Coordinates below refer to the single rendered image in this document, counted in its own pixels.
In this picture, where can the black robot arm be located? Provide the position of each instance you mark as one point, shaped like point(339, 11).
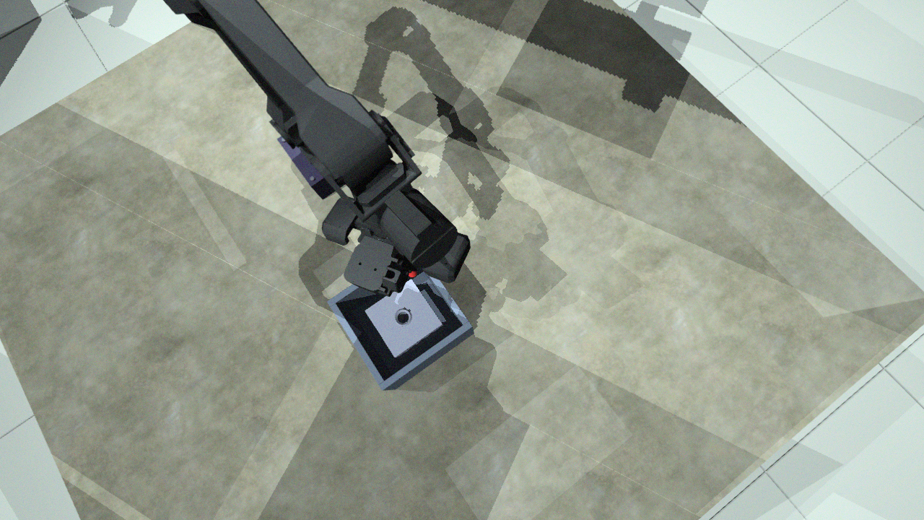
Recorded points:
point(344, 142)

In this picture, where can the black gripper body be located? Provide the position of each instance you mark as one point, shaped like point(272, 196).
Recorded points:
point(341, 220)

